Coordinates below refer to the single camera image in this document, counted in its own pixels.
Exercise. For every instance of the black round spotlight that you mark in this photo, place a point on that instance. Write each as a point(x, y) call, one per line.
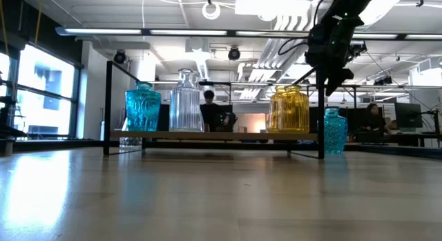
point(234, 54)
point(119, 57)

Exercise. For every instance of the yellow ribbed glass vase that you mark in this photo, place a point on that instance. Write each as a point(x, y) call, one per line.
point(293, 111)

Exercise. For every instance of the clear ribbed glass vase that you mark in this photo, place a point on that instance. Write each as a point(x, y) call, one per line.
point(186, 110)

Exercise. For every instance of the person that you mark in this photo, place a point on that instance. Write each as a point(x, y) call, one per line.
point(209, 113)
point(374, 122)

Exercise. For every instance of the clear flared glass vase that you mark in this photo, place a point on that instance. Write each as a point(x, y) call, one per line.
point(185, 77)

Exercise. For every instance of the black bar with light strips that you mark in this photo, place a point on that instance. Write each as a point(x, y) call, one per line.
point(231, 32)

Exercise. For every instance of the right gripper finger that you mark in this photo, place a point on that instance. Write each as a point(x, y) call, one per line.
point(336, 78)

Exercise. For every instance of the large window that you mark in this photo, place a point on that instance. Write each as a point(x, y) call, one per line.
point(45, 96)

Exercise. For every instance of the black-framed wooden shelf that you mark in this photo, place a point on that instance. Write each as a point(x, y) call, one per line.
point(214, 135)

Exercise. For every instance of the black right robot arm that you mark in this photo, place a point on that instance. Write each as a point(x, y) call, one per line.
point(355, 2)

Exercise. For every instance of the tall teal textured glass vase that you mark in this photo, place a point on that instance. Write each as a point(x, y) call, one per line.
point(335, 134)

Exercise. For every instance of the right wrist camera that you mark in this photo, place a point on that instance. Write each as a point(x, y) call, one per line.
point(357, 49)

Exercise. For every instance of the black aluminium table frame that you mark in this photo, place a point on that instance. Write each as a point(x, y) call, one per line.
point(207, 144)

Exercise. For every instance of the tall yellow glass vase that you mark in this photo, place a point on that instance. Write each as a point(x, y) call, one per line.
point(273, 111)

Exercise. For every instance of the teal embossed glass vase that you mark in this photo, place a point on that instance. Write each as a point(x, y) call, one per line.
point(143, 110)

